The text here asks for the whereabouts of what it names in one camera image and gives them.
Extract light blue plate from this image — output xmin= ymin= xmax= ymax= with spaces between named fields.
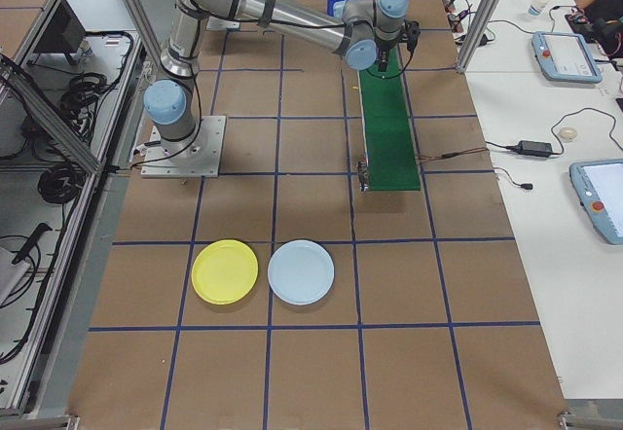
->
xmin=267 ymin=238 xmax=337 ymax=306

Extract yellow plate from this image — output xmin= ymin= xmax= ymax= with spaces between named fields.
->
xmin=191 ymin=238 xmax=260 ymax=306

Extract green belt conveyor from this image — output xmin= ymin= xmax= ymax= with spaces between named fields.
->
xmin=356 ymin=40 xmax=422 ymax=194

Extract black power adapter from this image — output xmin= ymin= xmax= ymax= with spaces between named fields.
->
xmin=515 ymin=139 xmax=555 ymax=158

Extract light blue teach pendant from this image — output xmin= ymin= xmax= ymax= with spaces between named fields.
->
xmin=568 ymin=159 xmax=623 ymax=246
xmin=531 ymin=30 xmax=604 ymax=85

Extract black box device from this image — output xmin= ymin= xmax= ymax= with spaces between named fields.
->
xmin=31 ymin=0 xmax=90 ymax=55

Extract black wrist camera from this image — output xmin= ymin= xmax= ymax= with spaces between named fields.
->
xmin=402 ymin=19 xmax=421 ymax=54

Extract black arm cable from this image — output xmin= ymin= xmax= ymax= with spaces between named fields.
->
xmin=184 ymin=0 xmax=420 ymax=81

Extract circuit board with coloured wires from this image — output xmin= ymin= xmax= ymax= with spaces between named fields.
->
xmin=440 ymin=0 xmax=476 ymax=32

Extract aluminium profile post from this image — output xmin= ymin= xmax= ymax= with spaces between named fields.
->
xmin=455 ymin=0 xmax=517 ymax=75
xmin=103 ymin=0 xmax=163 ymax=84

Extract red black conveyor wires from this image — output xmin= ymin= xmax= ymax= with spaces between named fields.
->
xmin=417 ymin=147 xmax=490 ymax=162

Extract black adapter cable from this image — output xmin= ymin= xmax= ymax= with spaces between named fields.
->
xmin=486 ymin=107 xmax=619 ymax=159

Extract white square base plate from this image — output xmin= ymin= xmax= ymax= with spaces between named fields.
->
xmin=206 ymin=15 xmax=240 ymax=32
xmin=139 ymin=115 xmax=228 ymax=179

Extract black cable with plug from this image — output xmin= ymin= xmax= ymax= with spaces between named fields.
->
xmin=495 ymin=169 xmax=534 ymax=192

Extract black coiled cable bundle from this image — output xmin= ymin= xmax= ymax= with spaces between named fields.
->
xmin=57 ymin=72 xmax=123 ymax=132
xmin=37 ymin=161 xmax=84 ymax=207

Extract V-shaped metal bar frame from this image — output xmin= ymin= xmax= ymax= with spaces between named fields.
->
xmin=0 ymin=0 xmax=147 ymax=419

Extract black handle tool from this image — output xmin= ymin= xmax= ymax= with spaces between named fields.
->
xmin=12 ymin=222 xmax=53 ymax=264

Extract metal corner bracket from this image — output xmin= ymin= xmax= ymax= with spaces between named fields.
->
xmin=557 ymin=408 xmax=623 ymax=430
xmin=0 ymin=412 xmax=79 ymax=430

